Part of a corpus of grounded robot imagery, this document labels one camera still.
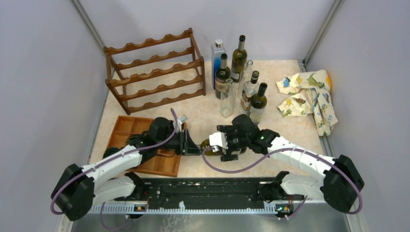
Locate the blue square glass bottle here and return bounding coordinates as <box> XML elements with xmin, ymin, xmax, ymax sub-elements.
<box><xmin>211</xmin><ymin>39</ymin><xmax>225</xmax><ymax>90</ymax></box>

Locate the dark bottle brown label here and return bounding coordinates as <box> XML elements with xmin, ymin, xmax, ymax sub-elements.
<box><xmin>215</xmin><ymin>53</ymin><xmax>231</xmax><ymax>100</ymax></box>

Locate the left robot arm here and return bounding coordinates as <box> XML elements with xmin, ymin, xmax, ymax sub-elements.
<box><xmin>50</xmin><ymin>117</ymin><xmax>201</xmax><ymax>221</ymax></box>

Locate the aluminium corner frame post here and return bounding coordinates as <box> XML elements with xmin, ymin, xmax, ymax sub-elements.
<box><xmin>70</xmin><ymin>0</ymin><xmax>105</xmax><ymax>53</ymax></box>
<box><xmin>303</xmin><ymin>0</ymin><xmax>344</xmax><ymax>69</ymax></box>

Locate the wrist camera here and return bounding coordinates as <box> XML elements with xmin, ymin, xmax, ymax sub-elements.
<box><xmin>209</xmin><ymin>132</ymin><xmax>228</xmax><ymax>153</ymax></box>
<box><xmin>177</xmin><ymin>115</ymin><xmax>188</xmax><ymax>131</ymax></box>

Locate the clear liquor bottle black cap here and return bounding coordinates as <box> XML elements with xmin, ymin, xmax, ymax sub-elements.
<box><xmin>240</xmin><ymin>71</ymin><xmax>259</xmax><ymax>113</ymax></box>

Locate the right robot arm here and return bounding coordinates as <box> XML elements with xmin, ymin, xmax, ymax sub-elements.
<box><xmin>209</xmin><ymin>115</ymin><xmax>365</xmax><ymax>215</ymax></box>

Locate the green wine bottle white label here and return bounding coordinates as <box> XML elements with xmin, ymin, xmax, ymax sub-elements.
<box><xmin>247</xmin><ymin>83</ymin><xmax>267</xmax><ymax>125</ymax></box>

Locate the wooden wine rack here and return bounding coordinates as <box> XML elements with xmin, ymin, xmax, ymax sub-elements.
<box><xmin>103</xmin><ymin>28</ymin><xmax>206</xmax><ymax>115</ymax></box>

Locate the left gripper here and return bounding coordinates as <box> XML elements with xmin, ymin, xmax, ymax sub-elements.
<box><xmin>157</xmin><ymin>128</ymin><xmax>203</xmax><ymax>156</ymax></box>

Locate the wooden compartment tray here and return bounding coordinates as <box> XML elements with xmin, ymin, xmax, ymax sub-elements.
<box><xmin>103</xmin><ymin>116</ymin><xmax>181</xmax><ymax>177</ymax></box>

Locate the clear square glass bottle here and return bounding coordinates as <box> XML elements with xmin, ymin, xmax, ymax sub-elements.
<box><xmin>220</xmin><ymin>78</ymin><xmax>236</xmax><ymax>118</ymax></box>

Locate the aluminium corner frame post left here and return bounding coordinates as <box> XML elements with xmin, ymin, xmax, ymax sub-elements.
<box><xmin>70</xmin><ymin>0</ymin><xmax>105</xmax><ymax>53</ymax></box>

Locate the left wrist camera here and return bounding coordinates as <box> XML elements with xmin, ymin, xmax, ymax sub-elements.
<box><xmin>177</xmin><ymin>115</ymin><xmax>188</xmax><ymax>131</ymax></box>

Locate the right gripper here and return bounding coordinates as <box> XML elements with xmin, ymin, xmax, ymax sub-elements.
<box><xmin>217</xmin><ymin>125</ymin><xmax>250</xmax><ymax>161</ymax></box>

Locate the dinosaur print cloth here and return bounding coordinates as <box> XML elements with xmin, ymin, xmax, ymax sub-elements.
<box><xmin>276</xmin><ymin>70</ymin><xmax>338</xmax><ymax>136</ymax></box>

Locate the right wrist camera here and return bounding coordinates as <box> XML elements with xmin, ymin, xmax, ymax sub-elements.
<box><xmin>209</xmin><ymin>132</ymin><xmax>228</xmax><ymax>153</ymax></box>

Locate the tall green wine bottle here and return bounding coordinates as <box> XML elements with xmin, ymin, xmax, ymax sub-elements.
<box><xmin>231</xmin><ymin>35</ymin><xmax>248</xmax><ymax>83</ymax></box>

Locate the aluminium corner frame post right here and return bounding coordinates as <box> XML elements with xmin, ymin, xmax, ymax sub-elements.
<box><xmin>303</xmin><ymin>0</ymin><xmax>344</xmax><ymax>69</ymax></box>

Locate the clear tall glass bottle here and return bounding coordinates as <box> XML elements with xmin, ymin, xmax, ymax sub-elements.
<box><xmin>237</xmin><ymin>60</ymin><xmax>254</xmax><ymax>99</ymax></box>

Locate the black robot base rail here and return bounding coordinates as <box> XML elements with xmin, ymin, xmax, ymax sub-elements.
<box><xmin>116</xmin><ymin>177</ymin><xmax>294</xmax><ymax>211</ymax></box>

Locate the green wine bottle dark label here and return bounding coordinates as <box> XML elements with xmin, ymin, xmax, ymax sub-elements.
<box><xmin>200</xmin><ymin>139</ymin><xmax>242</xmax><ymax>156</ymax></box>

